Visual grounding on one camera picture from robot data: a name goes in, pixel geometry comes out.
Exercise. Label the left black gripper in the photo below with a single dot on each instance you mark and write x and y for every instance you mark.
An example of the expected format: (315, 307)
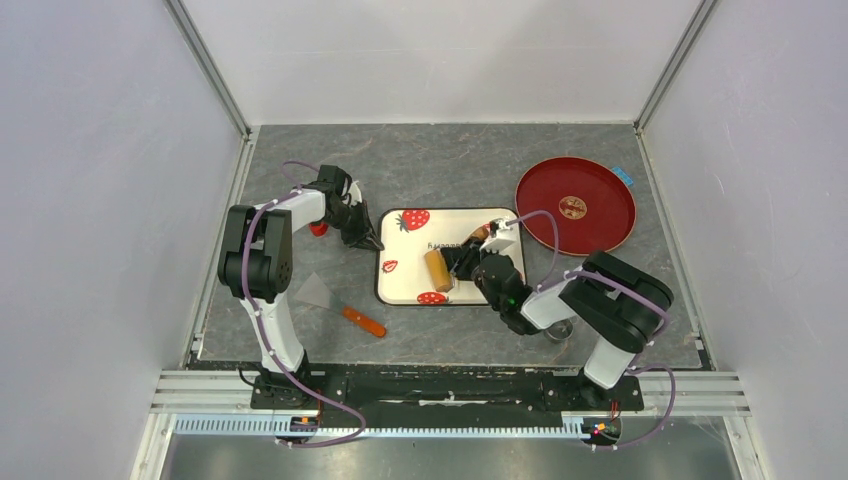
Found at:
(364, 237)

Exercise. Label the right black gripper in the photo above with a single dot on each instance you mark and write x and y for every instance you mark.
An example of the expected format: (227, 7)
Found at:
(461, 261)

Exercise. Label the round red plate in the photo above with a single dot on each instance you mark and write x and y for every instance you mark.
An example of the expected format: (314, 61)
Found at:
(584, 205)

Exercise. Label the white strawberry print tray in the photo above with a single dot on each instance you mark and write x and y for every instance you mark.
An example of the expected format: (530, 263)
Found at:
(409, 233)

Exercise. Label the orange handled metal scraper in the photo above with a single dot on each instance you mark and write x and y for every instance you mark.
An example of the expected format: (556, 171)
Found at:
(316, 293)

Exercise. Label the wooden dough roller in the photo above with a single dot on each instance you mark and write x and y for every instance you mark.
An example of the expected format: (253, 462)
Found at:
(449, 264)

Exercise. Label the small red cap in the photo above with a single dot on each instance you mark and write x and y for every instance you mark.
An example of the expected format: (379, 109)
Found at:
(318, 229)

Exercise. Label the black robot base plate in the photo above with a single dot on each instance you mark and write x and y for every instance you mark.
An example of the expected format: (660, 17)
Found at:
(410, 396)

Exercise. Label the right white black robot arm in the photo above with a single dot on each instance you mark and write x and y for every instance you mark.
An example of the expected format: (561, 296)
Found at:
(625, 306)

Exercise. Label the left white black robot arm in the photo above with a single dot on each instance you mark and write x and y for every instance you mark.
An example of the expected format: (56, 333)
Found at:
(256, 262)

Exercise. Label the aluminium frame rail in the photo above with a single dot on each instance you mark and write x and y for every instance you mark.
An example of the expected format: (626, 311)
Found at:
(218, 403)

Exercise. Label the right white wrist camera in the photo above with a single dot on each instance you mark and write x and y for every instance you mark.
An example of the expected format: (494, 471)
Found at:
(502, 234)

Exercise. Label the small blue plastic piece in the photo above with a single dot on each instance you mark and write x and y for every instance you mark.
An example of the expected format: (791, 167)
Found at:
(623, 176)

